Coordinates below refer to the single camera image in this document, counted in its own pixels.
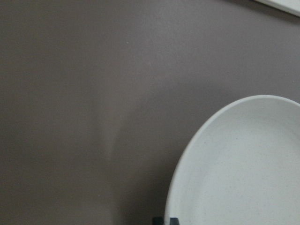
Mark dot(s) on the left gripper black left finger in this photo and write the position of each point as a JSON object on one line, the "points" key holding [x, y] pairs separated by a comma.
{"points": [[157, 221]]}

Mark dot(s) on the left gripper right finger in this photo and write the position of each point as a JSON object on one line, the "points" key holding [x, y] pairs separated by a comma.
{"points": [[174, 221]]}

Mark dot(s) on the cream rabbit tray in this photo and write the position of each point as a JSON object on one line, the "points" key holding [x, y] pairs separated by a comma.
{"points": [[288, 6]]}

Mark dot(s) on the cream round plate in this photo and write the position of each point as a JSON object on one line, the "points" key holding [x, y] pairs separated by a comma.
{"points": [[242, 167]]}

